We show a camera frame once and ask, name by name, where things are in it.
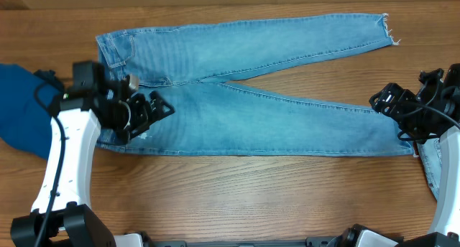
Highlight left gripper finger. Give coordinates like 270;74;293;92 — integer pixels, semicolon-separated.
149;90;175;115
148;110;175;126

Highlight medium blue denim jeans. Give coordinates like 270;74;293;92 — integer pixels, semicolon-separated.
96;14;413;157

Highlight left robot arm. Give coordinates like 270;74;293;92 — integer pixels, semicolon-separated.
10;61;175;247

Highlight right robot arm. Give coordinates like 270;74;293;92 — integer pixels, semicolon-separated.
326;64;459;247

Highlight light washed denim jeans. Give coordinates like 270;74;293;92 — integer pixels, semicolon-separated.
417;139;442;200

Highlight dark blue folded cloth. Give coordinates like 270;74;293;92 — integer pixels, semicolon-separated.
1;64;64;159

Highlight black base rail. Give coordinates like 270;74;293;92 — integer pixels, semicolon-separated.
144;236;342;247

